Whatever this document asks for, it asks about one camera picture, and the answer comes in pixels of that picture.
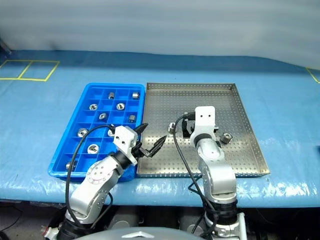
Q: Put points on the white tube frame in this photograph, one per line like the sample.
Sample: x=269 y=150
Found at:
x=242 y=225

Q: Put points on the perforated metal tray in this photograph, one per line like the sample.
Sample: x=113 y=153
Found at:
x=162 y=105

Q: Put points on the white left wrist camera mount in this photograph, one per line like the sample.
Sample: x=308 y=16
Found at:
x=123 y=137

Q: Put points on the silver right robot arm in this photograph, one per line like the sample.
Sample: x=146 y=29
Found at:
x=215 y=175

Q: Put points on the blue compartment tray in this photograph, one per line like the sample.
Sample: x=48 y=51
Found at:
x=86 y=117

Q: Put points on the grey robot torso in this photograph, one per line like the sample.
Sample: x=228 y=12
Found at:
x=135 y=236

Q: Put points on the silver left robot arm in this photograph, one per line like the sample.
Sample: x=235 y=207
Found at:
x=97 y=175

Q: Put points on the dark metal bracket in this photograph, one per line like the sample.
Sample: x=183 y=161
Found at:
x=3 y=47

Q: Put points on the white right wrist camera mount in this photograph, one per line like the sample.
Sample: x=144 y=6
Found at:
x=205 y=122

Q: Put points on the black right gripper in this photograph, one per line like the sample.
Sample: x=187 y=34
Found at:
x=187 y=131

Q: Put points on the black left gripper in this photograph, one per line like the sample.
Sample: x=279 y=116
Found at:
x=141 y=151

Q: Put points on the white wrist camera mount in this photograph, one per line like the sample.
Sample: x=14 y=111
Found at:
x=205 y=122
x=123 y=137

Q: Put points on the blue plastic table cover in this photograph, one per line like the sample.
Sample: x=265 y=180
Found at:
x=37 y=125

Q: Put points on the white red connector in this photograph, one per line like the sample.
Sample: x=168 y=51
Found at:
x=48 y=231

